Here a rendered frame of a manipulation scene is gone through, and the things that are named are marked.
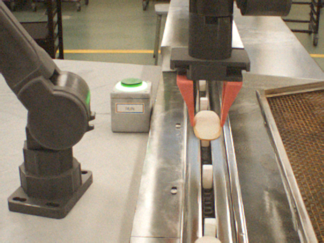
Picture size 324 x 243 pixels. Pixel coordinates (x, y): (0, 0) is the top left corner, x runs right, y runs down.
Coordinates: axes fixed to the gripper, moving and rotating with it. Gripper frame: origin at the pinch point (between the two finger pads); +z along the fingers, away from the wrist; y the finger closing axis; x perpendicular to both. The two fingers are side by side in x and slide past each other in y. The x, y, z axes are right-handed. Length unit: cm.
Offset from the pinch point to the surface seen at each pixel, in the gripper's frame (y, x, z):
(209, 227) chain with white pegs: 0.1, -17.0, 6.5
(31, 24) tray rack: -100, 260, 41
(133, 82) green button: -12.3, 23.3, 2.4
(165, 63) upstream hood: -7.6, 45.5, 5.0
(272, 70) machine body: 19, 64, 11
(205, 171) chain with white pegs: 0.0, -3.0, 6.4
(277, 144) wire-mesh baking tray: 10.1, 0.9, 3.8
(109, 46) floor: -74, 413, 93
